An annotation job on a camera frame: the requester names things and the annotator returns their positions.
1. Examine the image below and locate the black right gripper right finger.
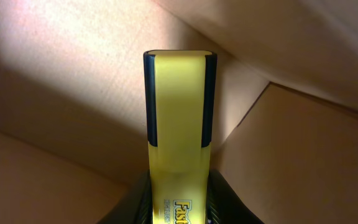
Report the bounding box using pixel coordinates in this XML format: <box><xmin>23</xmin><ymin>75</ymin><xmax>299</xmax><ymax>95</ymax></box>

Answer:
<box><xmin>206</xmin><ymin>170</ymin><xmax>264</xmax><ymax>224</ymax></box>

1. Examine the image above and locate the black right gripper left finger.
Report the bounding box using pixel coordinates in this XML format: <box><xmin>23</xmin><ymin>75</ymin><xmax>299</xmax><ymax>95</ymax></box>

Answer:
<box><xmin>97</xmin><ymin>171</ymin><xmax>153</xmax><ymax>224</ymax></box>

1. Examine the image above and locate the yellow highlighter marker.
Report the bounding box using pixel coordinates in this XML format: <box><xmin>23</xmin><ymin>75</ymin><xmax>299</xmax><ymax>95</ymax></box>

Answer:
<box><xmin>144</xmin><ymin>50</ymin><xmax>217</xmax><ymax>223</ymax></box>

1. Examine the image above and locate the brown cardboard box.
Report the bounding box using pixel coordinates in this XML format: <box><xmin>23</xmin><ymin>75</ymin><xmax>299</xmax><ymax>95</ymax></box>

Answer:
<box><xmin>0</xmin><ymin>1</ymin><xmax>358</xmax><ymax>223</ymax></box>

